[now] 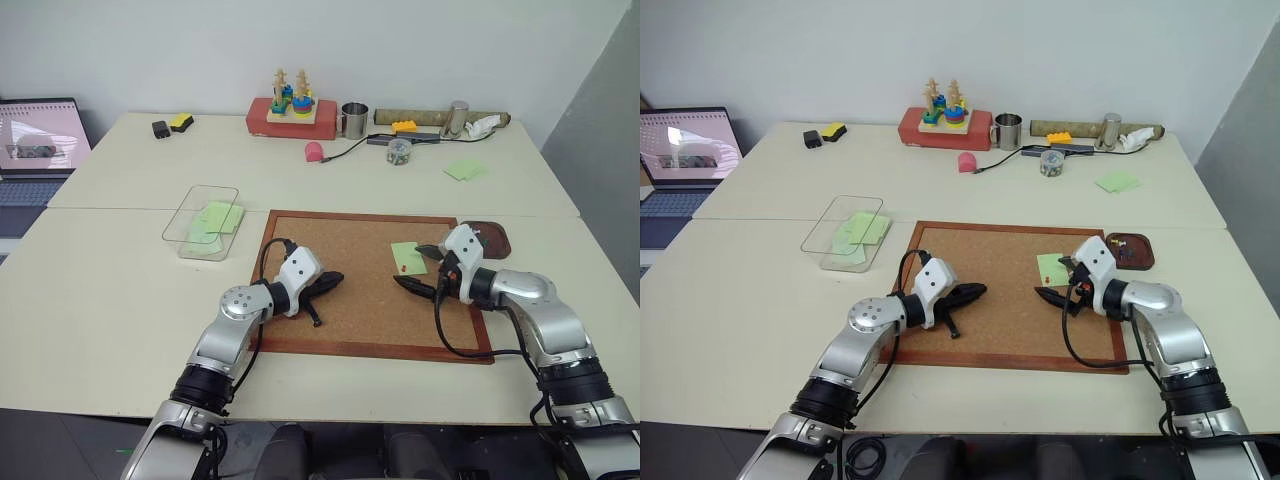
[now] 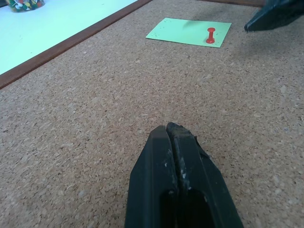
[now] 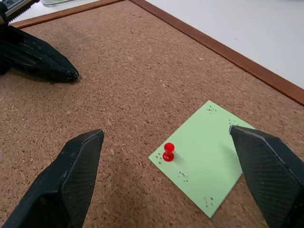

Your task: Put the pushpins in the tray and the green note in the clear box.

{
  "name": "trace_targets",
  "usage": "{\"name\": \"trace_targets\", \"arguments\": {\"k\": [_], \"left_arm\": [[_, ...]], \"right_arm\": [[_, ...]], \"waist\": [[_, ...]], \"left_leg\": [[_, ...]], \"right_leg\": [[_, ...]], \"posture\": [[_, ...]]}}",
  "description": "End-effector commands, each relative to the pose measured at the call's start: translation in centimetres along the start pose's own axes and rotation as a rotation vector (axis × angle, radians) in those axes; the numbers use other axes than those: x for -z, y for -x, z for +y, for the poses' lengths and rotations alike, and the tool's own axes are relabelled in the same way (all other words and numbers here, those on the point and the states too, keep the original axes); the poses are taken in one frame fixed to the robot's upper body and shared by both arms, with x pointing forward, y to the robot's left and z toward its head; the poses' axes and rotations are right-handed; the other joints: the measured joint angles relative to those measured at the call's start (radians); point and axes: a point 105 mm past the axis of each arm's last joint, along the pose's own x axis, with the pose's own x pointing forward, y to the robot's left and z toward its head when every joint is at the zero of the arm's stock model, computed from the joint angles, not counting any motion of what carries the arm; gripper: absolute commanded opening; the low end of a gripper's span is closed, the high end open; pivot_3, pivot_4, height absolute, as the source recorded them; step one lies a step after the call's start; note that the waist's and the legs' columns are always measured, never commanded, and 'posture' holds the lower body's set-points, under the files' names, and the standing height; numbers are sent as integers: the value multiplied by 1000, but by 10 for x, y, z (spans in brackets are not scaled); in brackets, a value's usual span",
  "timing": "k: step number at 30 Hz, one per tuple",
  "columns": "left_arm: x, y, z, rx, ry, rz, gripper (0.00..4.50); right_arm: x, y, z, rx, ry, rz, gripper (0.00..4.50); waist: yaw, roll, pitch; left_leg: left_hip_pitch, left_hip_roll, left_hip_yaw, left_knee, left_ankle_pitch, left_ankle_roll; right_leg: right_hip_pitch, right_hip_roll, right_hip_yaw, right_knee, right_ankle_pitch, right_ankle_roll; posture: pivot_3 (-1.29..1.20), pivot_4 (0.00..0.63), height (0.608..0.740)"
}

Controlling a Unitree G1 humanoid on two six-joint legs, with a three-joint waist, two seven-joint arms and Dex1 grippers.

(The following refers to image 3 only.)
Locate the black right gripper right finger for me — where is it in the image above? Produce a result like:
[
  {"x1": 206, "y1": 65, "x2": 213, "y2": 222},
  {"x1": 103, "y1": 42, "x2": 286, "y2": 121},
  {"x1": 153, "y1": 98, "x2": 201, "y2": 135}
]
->
[{"x1": 229, "y1": 125, "x2": 304, "y2": 228}]

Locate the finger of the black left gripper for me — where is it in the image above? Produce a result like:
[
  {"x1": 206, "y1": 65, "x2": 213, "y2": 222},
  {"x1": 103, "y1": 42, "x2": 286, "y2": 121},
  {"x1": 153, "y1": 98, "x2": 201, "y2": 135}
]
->
[
  {"x1": 0, "y1": 51, "x2": 78, "y2": 83},
  {"x1": 0, "y1": 25, "x2": 79, "y2": 78}
]

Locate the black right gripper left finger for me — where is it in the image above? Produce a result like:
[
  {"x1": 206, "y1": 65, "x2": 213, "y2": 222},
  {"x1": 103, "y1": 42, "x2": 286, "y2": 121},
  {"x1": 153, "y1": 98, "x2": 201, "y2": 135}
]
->
[{"x1": 1, "y1": 129, "x2": 105, "y2": 228}]

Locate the clear plastic box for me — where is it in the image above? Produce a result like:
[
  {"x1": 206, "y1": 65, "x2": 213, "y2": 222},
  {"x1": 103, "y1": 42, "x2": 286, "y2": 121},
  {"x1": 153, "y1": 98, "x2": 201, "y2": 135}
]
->
[{"x1": 40, "y1": 0, "x2": 80, "y2": 8}]

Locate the green paper note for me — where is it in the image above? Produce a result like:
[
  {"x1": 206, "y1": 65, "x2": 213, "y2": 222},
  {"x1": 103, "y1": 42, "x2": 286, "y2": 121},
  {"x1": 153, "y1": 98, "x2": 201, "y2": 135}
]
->
[{"x1": 148, "y1": 100, "x2": 256, "y2": 219}]

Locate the wood-framed cork board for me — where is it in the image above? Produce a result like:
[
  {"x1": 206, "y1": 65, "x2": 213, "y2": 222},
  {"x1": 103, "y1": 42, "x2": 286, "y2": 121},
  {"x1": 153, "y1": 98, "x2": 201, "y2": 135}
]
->
[{"x1": 0, "y1": 0, "x2": 304, "y2": 228}]

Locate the red pushpin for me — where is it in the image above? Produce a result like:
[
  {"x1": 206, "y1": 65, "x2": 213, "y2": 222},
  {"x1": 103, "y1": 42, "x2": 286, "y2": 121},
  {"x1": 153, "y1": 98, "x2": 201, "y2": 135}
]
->
[{"x1": 162, "y1": 142, "x2": 176, "y2": 163}]

